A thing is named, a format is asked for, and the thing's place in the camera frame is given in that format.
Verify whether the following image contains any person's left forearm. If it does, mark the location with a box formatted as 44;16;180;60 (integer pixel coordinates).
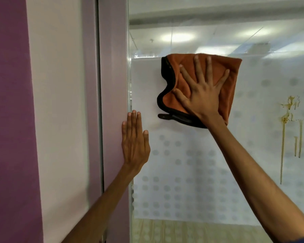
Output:
61;163;142;243

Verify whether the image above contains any orange black-edged microfiber cloth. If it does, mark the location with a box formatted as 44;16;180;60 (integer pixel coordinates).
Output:
157;53;243;129

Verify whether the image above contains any brown dripping stain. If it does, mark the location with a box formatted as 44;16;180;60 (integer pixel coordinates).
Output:
279;95;304;185

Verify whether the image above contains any person's right hand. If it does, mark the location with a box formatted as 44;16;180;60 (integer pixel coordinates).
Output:
172;55;230;124

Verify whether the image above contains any pale pink partition frame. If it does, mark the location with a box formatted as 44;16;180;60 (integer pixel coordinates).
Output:
81;0;131;243

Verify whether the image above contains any person's left hand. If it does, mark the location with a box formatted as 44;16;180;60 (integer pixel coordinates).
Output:
121;110;151;170

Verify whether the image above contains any dotted frosted glass panel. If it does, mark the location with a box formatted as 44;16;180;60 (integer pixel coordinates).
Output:
127;0;304;243

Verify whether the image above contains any person's right forearm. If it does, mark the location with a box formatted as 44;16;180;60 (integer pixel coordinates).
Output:
199;116;304;243

